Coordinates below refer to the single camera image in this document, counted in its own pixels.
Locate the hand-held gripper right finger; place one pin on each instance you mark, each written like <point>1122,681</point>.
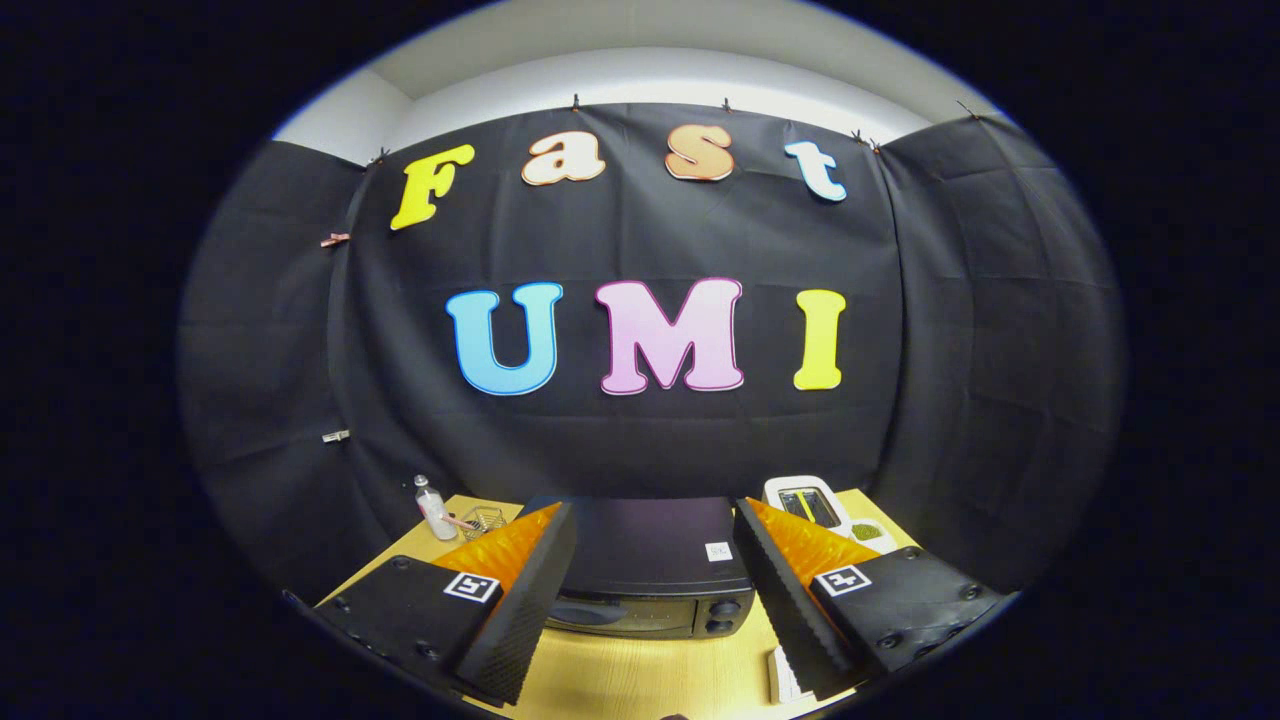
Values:
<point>790,605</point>

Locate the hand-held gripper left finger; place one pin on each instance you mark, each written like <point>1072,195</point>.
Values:
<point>520,610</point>

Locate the black toaster oven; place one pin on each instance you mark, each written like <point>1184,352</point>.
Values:
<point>650,545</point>

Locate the white pop-up toaster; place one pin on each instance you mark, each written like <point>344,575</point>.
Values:
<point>785,490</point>

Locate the white rectangular plate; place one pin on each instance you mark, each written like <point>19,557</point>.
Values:
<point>783,680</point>

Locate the small white seasoning dish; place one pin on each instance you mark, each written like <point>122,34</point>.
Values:
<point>870,533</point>

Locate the clear plastic bottle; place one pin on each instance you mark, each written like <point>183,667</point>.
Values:
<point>434,515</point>

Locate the black backdrop cloth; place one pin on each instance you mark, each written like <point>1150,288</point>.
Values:
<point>620,440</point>

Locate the silver clip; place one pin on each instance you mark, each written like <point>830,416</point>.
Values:
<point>335,436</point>

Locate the pink clip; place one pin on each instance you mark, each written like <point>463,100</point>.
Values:
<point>334,239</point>

